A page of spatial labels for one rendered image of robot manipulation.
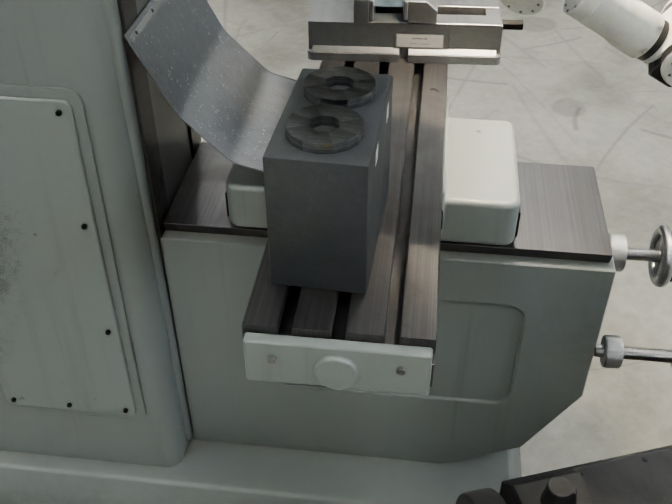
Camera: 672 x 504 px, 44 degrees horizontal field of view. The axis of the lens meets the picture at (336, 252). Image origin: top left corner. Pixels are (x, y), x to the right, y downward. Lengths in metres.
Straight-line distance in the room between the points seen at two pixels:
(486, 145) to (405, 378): 0.64
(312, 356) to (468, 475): 0.90
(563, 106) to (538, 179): 1.93
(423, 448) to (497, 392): 0.23
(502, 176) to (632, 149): 1.90
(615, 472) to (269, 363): 0.62
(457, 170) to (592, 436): 0.98
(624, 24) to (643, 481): 0.68
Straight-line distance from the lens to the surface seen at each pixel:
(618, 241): 1.62
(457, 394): 1.69
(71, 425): 1.86
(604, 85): 3.75
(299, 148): 0.94
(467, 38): 1.55
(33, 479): 1.95
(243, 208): 1.44
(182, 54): 1.44
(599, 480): 1.38
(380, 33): 1.55
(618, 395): 2.33
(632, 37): 1.30
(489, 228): 1.41
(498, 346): 1.59
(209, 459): 1.86
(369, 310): 1.00
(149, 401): 1.73
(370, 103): 1.03
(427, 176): 1.24
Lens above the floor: 1.66
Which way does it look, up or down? 39 degrees down
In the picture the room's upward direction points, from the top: straight up
